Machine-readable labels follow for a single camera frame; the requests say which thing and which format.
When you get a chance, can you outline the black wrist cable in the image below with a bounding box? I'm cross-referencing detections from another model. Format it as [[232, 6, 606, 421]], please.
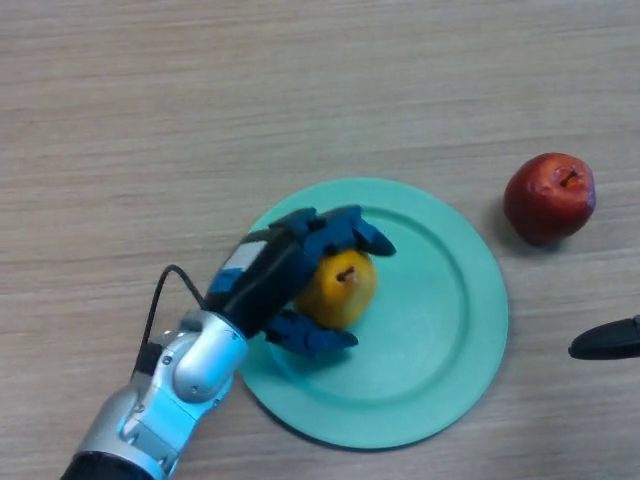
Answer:
[[136, 264, 208, 377]]

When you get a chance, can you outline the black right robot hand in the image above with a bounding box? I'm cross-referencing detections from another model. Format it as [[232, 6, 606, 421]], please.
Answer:
[[568, 314, 640, 361]]

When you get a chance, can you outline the red apple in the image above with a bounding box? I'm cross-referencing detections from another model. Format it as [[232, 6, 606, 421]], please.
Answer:
[[502, 152, 598, 245]]

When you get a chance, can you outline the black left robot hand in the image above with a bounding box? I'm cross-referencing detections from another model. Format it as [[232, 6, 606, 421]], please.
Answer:
[[202, 204, 398, 359]]

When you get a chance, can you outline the green round plate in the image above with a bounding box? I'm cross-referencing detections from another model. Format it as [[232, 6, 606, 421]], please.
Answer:
[[236, 177, 510, 450]]

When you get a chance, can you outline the yellow pear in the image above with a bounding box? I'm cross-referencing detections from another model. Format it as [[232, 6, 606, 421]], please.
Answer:
[[293, 249, 378, 331]]

